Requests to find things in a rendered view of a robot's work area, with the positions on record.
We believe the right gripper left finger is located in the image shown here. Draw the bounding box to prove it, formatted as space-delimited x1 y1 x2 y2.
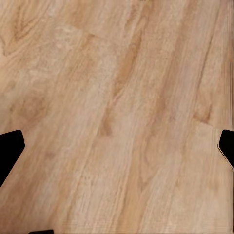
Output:
0 130 25 187

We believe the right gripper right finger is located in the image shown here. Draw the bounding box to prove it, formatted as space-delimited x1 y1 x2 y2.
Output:
219 129 234 168

